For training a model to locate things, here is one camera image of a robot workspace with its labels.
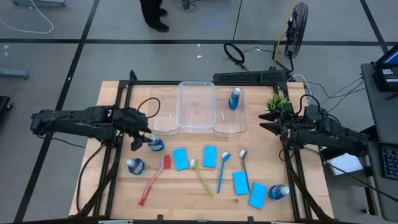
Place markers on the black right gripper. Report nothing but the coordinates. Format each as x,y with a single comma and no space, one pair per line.
290,124

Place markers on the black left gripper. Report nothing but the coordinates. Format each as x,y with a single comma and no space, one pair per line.
130,119

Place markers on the blue dish soap bottle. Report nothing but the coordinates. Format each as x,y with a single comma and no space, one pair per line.
277,192
136,166
234,99
156,145

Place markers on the red dish brush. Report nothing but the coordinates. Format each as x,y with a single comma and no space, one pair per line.
167,161

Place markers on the grey dish brush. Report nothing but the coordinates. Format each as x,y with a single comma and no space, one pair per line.
243,153

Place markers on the blue sponge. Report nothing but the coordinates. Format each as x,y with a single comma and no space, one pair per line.
180,159
258,196
240,184
210,156

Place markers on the blue dish brush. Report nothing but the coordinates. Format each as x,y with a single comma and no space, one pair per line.
222,174

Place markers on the yellow-green dish brush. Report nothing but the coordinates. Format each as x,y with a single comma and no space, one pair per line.
202,179

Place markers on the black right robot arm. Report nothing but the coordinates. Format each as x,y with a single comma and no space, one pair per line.
329,135

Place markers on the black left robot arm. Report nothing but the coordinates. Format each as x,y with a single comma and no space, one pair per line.
71,124

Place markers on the small potted green plant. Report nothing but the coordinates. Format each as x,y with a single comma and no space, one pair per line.
275,102

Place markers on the shallow clear plastic tray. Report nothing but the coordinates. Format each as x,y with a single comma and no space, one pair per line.
224,124
161,102

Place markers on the black perforated metal box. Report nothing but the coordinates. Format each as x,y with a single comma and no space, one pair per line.
248,76

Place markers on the deep clear plastic bin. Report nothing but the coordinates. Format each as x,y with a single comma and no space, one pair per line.
196,105

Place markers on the black floor fan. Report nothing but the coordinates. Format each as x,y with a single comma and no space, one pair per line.
297,28

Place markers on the black desk support bar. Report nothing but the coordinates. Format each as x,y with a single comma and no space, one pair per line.
371,140

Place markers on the grey desk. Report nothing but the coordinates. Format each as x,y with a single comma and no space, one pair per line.
379,118

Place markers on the person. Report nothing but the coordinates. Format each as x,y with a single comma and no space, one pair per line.
152,15

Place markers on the black laptop computer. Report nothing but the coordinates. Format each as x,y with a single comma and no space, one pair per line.
388,77

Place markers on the black keyboard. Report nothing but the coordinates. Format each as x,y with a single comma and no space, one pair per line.
391,163

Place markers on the black chair base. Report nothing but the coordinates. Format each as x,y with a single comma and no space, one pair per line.
3,107

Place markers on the grey metal bar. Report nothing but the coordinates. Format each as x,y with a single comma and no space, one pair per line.
14,74

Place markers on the black aluminium rig frame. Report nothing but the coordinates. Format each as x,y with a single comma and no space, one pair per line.
140,83

